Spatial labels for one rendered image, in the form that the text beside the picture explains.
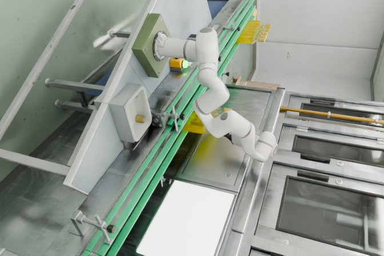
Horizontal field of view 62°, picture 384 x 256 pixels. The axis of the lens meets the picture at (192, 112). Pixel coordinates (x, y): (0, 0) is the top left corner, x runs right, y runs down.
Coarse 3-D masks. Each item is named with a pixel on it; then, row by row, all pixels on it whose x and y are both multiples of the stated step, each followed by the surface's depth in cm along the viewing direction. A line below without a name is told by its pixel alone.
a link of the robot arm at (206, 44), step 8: (200, 32) 144; (208, 32) 143; (216, 32) 145; (200, 40) 139; (208, 40) 138; (216, 40) 140; (200, 48) 135; (208, 48) 135; (216, 48) 137; (200, 56) 137; (208, 56) 136; (216, 56) 139; (200, 64) 140; (208, 64) 137; (216, 64) 140; (216, 72) 137
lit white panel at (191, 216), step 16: (176, 192) 154; (192, 192) 153; (208, 192) 152; (160, 208) 148; (176, 208) 147; (192, 208) 146; (208, 208) 145; (224, 208) 144; (160, 224) 141; (176, 224) 140; (192, 224) 139; (208, 224) 139; (224, 224) 138; (144, 240) 136; (160, 240) 135; (176, 240) 134; (192, 240) 133; (208, 240) 133
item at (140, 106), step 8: (144, 88) 149; (144, 96) 152; (128, 104) 138; (136, 104) 156; (144, 104) 155; (128, 112) 139; (136, 112) 159; (144, 112) 158; (128, 120) 141; (136, 128) 157; (144, 128) 156; (136, 136) 152
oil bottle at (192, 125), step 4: (188, 120) 173; (192, 120) 173; (196, 120) 172; (200, 120) 172; (188, 124) 171; (192, 124) 170; (196, 124) 170; (200, 124) 169; (184, 128) 173; (188, 128) 172; (192, 128) 171; (196, 128) 170; (200, 128) 169; (204, 128) 168; (196, 132) 172; (200, 132) 171; (204, 132) 170; (208, 132) 169
